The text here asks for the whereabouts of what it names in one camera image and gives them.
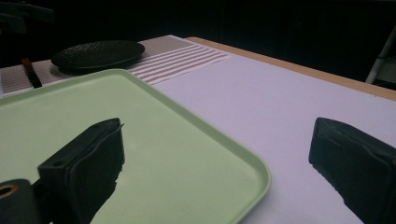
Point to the black textured plate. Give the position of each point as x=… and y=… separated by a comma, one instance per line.
x=98, y=55

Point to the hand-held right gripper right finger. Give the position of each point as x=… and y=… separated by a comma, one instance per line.
x=355, y=168

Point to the striped woven placemat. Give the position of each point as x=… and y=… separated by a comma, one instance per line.
x=174, y=59

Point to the white metal stand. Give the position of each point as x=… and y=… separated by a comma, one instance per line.
x=381, y=56

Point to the light green plastic tray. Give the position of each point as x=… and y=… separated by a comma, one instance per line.
x=174, y=149

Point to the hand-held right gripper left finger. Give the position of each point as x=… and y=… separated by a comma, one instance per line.
x=90, y=168

